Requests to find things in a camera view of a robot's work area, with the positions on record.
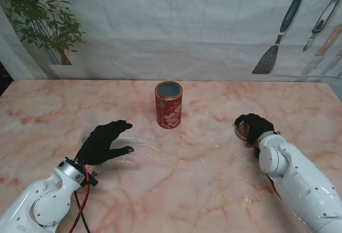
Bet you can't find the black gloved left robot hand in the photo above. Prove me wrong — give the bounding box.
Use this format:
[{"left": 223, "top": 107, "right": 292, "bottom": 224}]
[{"left": 74, "top": 119, "right": 135, "bottom": 166}]

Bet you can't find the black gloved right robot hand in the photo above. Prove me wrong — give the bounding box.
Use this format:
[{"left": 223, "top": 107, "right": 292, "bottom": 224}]
[{"left": 234, "top": 113, "right": 276, "bottom": 146}]

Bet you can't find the gold round canister lid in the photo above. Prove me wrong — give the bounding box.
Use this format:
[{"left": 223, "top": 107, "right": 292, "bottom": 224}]
[{"left": 235, "top": 120, "right": 251, "bottom": 142}]

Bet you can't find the red floral tea canister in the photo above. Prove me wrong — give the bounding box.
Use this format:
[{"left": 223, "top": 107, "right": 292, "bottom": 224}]
[{"left": 154, "top": 81, "right": 183, "bottom": 130}]

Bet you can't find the white printed backdrop cloth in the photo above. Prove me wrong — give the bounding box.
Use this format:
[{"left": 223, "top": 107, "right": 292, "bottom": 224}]
[{"left": 0, "top": 0, "right": 342, "bottom": 81}]

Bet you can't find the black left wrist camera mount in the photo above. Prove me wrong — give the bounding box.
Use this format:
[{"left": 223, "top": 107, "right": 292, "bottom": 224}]
[{"left": 81, "top": 171, "right": 99, "bottom": 188}]

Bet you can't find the red and black right arm cable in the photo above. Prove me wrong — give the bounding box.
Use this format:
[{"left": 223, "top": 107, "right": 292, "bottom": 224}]
[{"left": 253, "top": 142, "right": 283, "bottom": 199}]

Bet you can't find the red and black arm cable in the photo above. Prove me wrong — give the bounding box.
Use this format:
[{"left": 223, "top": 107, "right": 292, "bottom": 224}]
[
  {"left": 253, "top": 142, "right": 283, "bottom": 199},
  {"left": 68, "top": 165, "right": 91, "bottom": 233}
]

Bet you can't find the red and black left arm cable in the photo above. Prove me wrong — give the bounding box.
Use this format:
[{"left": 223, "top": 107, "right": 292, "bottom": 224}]
[{"left": 68, "top": 165, "right": 91, "bottom": 233}]

